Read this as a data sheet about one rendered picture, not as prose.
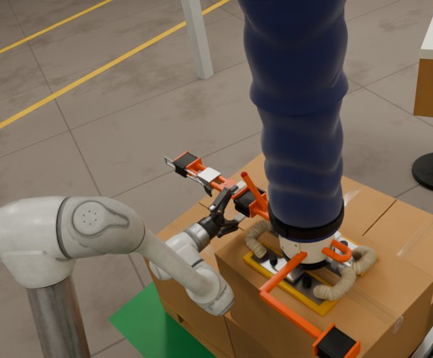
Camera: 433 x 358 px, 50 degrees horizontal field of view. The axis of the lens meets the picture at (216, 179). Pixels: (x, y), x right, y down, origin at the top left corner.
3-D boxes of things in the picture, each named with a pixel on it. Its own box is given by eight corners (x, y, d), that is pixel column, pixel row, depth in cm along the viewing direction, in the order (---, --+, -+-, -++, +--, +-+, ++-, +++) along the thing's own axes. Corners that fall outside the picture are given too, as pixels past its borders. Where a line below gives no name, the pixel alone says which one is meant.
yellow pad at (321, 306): (343, 296, 144) (343, 286, 141) (323, 317, 139) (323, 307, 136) (262, 243, 165) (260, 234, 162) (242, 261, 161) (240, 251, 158)
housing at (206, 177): (223, 182, 179) (221, 172, 176) (210, 191, 176) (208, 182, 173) (211, 175, 183) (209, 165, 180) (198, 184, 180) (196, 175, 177)
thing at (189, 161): (203, 167, 187) (201, 158, 184) (189, 177, 184) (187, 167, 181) (189, 160, 192) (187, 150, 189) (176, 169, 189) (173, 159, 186)
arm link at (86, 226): (147, 202, 106) (90, 205, 109) (117, 182, 89) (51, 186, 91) (145, 260, 103) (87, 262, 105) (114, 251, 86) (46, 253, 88)
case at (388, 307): (422, 347, 168) (436, 278, 143) (351, 428, 151) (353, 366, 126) (297, 260, 207) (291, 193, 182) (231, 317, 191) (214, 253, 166)
